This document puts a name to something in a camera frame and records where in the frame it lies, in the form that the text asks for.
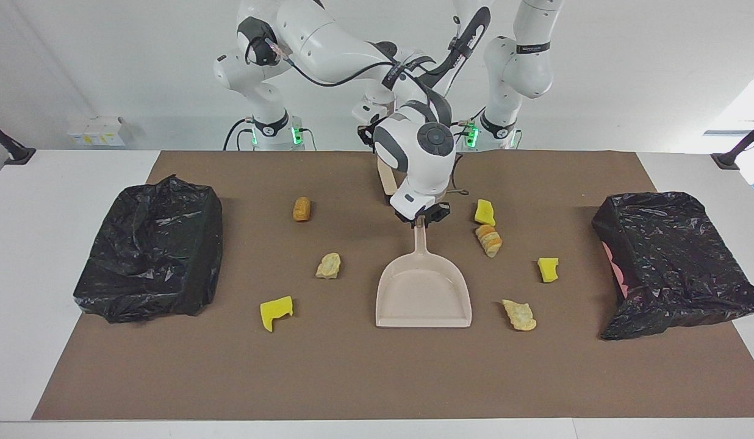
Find beige hand brush black bristles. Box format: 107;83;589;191
377;146;399;197

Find striped orange bread piece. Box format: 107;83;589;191
475;224;503;259

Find beige plastic dustpan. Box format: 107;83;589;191
376;219;473;329

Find pale bread chunk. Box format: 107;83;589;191
316;252;342;279
501;299;537;332

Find large notched yellow sponge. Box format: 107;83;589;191
260;296;294;332

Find pink bin with black bag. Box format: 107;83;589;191
592;192;754;340

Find black bag-lined trash bin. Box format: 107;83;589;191
73;175;223;323

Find brown table mat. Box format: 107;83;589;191
32;151;754;420

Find white socket box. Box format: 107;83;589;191
68;117;126;146

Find black clamp stand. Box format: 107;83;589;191
0;117;36;165
711;119;754;170

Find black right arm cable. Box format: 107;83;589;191
246;34;414;89

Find black base cable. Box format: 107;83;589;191
223;119;256;151

